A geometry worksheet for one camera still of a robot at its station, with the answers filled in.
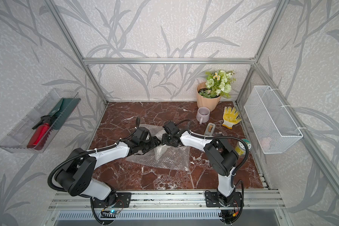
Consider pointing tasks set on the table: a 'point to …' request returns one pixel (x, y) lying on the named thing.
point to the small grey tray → (209, 129)
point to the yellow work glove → (230, 117)
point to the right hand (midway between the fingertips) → (163, 141)
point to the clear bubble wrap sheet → (170, 157)
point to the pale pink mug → (203, 114)
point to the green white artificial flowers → (218, 84)
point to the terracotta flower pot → (206, 97)
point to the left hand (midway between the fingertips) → (159, 143)
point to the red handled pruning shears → (41, 133)
